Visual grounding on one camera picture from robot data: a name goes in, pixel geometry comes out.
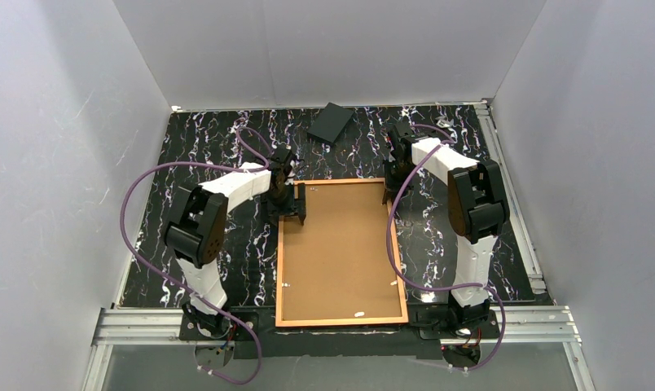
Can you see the brown cardboard backing board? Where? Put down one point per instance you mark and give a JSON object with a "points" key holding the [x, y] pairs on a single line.
{"points": [[338, 253]]}

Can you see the black square block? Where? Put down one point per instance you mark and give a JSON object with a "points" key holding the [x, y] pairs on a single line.
{"points": [[330, 123]]}

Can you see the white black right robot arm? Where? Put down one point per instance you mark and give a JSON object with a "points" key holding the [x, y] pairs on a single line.
{"points": [[477, 211]]}

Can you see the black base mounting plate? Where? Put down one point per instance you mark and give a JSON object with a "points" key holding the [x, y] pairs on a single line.
{"points": [[421, 337]]}

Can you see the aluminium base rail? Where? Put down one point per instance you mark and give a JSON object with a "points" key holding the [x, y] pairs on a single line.
{"points": [[160, 326]]}

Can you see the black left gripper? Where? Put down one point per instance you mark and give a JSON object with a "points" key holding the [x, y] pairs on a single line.
{"points": [[283, 202]]}

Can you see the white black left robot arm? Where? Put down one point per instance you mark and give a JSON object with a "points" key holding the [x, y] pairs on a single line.
{"points": [[196, 227]]}

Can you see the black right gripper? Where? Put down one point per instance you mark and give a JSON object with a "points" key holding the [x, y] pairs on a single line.
{"points": [[389, 180]]}

